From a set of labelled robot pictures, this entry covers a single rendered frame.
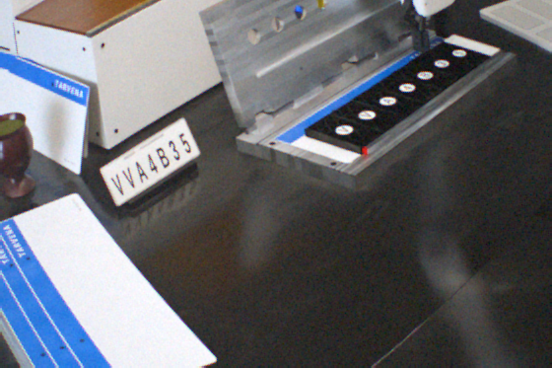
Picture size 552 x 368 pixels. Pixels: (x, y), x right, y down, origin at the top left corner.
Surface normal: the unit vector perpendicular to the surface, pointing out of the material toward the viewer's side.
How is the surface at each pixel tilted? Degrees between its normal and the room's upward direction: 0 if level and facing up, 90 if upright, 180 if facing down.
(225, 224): 0
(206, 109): 0
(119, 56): 90
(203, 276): 0
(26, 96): 69
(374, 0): 74
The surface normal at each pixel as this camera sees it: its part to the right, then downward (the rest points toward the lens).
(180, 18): 0.74, 0.25
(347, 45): 0.67, 0.00
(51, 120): -0.71, 0.07
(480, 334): -0.12, -0.87
